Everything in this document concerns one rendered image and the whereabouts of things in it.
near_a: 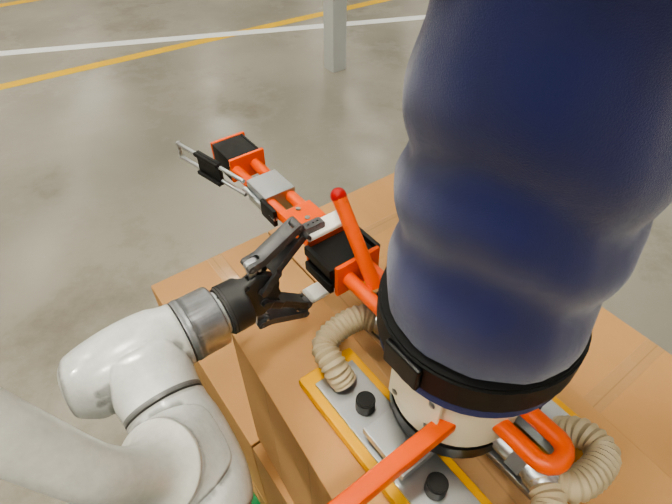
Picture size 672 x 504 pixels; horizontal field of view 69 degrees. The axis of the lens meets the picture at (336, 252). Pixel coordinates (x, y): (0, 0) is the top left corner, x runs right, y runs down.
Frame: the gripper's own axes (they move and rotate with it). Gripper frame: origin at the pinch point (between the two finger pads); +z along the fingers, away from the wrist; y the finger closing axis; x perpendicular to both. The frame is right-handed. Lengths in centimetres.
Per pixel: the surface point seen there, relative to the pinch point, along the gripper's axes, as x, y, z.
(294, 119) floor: -202, 108, 117
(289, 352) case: 3.5, 13.2, -12.1
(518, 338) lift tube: 34.1, -20.8, -6.5
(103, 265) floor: -144, 108, -26
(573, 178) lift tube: 33, -37, -7
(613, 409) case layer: 39, 53, 53
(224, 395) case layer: -20, 53, -19
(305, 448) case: 18.1, 13.2, -18.8
